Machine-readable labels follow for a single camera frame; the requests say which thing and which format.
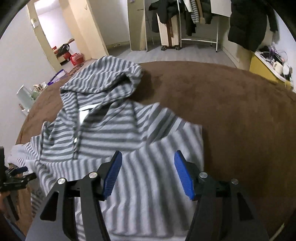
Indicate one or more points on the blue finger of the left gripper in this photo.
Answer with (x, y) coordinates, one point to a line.
(15, 170)
(23, 180)

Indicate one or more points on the white clothes rack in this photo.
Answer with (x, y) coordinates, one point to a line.
(205, 32)

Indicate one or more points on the black coat on suitcase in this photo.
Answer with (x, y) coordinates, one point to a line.
(164, 10)

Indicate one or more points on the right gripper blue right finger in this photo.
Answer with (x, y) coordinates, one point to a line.
(223, 211)

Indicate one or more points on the beige suitcase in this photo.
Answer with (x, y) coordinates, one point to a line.
(170, 33)

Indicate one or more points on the black puffer jacket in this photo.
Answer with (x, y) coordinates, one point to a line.
(248, 23)

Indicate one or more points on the striped shirt hanging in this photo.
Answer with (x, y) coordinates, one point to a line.
(195, 12)

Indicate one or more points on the brown bed blanket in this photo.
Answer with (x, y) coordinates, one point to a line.
(248, 126)

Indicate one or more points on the red bag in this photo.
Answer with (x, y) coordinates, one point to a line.
(77, 58)

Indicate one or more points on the grey striped hoodie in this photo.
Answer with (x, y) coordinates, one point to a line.
(96, 120)

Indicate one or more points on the yellow side table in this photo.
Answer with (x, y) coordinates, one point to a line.
(260, 66)

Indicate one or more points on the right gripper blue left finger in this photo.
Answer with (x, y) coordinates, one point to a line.
(55, 219)

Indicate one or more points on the white kettle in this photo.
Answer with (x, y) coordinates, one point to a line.
(25, 97)

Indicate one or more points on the standing mirror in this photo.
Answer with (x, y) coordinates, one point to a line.
(137, 27)

